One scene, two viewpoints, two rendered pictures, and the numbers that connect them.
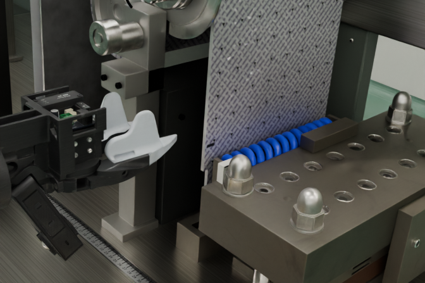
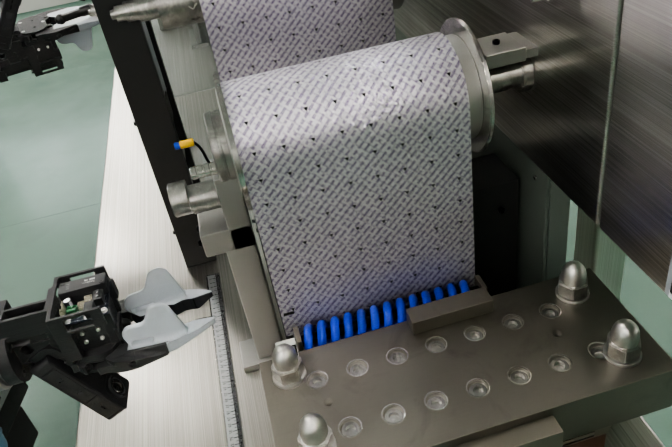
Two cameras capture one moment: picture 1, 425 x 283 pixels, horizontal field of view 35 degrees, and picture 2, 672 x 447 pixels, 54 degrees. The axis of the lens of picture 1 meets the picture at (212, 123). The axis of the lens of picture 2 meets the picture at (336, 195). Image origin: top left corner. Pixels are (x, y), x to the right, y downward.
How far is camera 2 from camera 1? 0.52 m
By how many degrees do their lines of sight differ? 32
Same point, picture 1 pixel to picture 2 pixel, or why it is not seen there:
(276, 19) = (353, 189)
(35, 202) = (55, 378)
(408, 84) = not seen: outside the picture
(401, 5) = (569, 155)
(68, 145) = (65, 339)
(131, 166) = (144, 355)
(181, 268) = not seen: hidden behind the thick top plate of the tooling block
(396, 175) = (487, 392)
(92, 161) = (107, 347)
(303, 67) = (417, 230)
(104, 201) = not seen: hidden behind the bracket
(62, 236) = (97, 402)
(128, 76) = (204, 237)
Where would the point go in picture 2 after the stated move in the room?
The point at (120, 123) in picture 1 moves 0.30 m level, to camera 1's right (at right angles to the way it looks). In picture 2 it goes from (174, 293) to (424, 382)
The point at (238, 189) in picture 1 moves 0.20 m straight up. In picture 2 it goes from (279, 380) to (236, 230)
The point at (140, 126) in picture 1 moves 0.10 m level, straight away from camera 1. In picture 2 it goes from (154, 317) to (207, 255)
